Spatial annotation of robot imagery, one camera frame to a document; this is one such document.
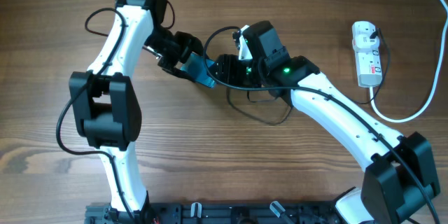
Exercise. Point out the Galaxy S25 smartphone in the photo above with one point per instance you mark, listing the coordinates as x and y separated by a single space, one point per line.
197 70

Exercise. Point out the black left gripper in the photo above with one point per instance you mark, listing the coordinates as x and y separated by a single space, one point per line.
188 44

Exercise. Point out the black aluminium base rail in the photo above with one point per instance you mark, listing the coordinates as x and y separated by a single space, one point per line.
301 213

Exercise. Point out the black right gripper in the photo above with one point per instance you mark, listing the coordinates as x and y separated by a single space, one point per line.
229 66

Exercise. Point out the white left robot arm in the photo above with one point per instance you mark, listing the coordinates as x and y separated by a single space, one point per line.
105 105

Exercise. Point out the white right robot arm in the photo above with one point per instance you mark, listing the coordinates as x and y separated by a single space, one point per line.
400 175

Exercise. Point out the white power strip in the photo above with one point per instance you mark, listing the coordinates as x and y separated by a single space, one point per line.
368 67

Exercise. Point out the white charger plug adapter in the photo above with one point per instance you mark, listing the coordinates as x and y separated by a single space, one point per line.
362 43

